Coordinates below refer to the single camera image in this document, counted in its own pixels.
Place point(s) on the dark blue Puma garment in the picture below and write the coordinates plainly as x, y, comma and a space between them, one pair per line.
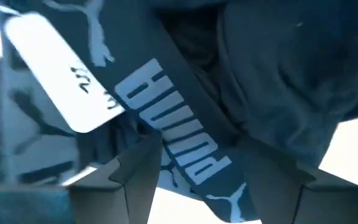
275, 77

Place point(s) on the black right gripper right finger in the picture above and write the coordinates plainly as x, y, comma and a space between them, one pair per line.
306, 202

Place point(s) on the white paper tag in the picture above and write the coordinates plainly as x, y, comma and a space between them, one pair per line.
57, 74

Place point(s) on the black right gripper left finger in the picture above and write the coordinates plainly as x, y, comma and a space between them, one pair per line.
110, 196

